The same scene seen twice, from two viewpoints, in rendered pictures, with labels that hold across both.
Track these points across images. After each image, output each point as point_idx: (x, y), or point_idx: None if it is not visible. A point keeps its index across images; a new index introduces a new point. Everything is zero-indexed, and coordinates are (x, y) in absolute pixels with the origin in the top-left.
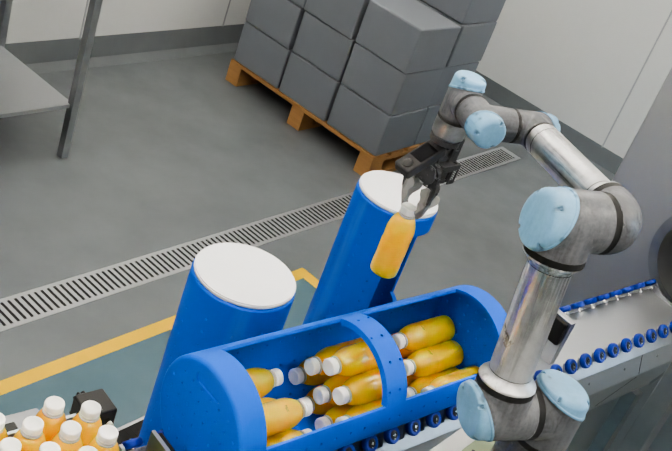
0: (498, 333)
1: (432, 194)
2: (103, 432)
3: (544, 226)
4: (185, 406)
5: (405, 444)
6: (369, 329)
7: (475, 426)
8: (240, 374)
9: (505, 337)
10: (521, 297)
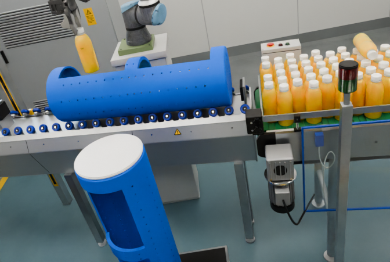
0: (72, 67)
1: (78, 9)
2: (270, 75)
3: None
4: (228, 79)
5: None
6: (135, 59)
7: (166, 12)
8: (215, 47)
9: None
10: None
